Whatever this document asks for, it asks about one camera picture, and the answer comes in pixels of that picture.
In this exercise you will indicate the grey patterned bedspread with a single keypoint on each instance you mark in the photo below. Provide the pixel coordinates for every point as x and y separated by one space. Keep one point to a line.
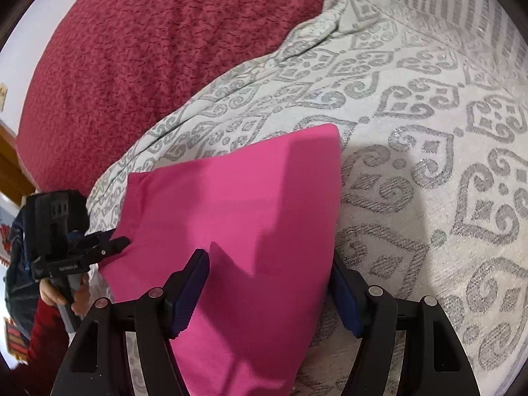
412 111

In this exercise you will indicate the dark red textured blanket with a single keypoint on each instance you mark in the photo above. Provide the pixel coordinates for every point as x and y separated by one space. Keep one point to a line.
144 70

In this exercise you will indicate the small beige wall plate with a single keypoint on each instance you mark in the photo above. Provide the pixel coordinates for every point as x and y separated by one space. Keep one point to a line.
2 95

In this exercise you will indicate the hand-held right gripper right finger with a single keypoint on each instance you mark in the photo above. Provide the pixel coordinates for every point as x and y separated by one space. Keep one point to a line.
346 305

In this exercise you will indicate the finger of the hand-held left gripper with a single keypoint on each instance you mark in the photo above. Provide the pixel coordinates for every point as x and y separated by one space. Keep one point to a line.
111 248
101 237

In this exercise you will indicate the dark blue cloth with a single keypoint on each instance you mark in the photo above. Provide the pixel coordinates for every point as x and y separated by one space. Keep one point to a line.
16 288

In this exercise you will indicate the pink pants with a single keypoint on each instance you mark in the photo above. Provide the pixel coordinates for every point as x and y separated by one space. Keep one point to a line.
231 214

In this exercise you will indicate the wooden door frame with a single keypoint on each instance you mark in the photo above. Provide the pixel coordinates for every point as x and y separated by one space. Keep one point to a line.
12 165

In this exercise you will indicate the person's left hand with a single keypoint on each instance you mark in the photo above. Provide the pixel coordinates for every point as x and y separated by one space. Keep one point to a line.
51 291

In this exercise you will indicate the orange striped cloth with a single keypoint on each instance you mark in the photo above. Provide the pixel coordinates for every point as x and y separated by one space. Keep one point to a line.
16 338

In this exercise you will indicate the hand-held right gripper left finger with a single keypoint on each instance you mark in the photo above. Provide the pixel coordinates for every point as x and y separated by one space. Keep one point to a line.
189 297

